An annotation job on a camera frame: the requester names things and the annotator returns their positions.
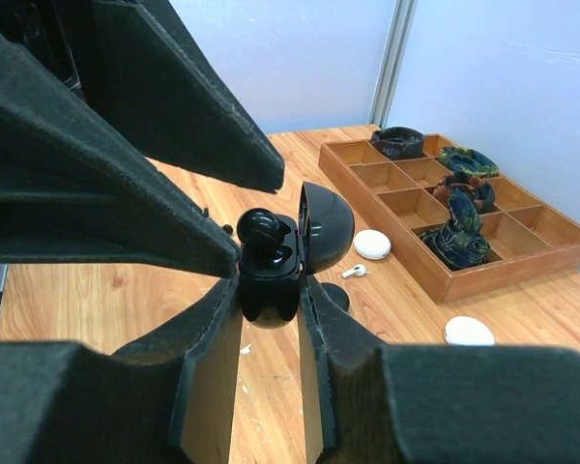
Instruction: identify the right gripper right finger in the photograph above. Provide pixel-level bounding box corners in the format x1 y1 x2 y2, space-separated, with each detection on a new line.
298 277 580 463

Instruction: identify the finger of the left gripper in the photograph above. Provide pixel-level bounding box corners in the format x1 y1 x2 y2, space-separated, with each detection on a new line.
0 33 240 278
62 1 285 192

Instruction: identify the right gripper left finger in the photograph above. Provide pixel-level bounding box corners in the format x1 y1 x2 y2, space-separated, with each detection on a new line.
0 278 242 463

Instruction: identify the black earbud charging case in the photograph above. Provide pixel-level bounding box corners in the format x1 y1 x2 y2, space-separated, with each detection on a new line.
238 182 355 329

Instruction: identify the white round case left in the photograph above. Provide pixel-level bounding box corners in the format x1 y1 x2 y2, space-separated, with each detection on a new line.
444 316 496 346

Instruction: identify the white round case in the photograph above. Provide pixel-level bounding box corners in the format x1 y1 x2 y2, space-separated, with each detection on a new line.
353 229 392 261
444 316 496 346

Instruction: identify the white round case right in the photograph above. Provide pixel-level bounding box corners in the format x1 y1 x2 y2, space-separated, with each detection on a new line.
353 229 392 261

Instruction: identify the white earbud left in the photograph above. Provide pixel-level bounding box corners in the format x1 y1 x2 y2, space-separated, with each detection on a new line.
341 264 366 279

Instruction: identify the dark rolled fabric bottom right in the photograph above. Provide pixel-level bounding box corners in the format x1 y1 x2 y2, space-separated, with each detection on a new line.
419 190 491 271

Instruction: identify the dark rolled fabric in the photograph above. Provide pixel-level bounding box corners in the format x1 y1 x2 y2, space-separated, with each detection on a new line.
419 190 491 271
432 172 496 214
369 127 424 160
437 146 500 178

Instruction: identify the wooden compartment tray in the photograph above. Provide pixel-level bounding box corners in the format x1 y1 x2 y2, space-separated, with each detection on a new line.
319 134 580 304

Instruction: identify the dark rolled fabric middle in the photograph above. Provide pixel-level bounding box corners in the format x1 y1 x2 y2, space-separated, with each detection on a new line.
432 172 496 214

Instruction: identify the dark rolled fabric top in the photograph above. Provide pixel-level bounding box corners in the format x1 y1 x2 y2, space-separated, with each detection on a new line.
437 146 500 178

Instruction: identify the dark rolled fabric far left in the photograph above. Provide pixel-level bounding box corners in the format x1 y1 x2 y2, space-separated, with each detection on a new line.
369 127 424 160

